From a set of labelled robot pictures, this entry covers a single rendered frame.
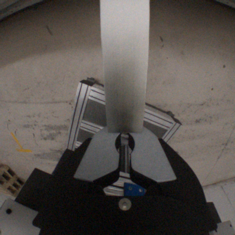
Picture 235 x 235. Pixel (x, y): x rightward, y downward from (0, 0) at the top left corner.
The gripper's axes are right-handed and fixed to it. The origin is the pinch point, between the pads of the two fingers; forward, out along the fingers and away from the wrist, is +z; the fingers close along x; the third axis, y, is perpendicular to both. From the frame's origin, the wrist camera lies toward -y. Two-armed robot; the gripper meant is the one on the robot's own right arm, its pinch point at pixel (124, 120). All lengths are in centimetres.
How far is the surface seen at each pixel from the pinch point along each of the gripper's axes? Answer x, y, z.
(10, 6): -84, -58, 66
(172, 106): 46, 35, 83
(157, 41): 26, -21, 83
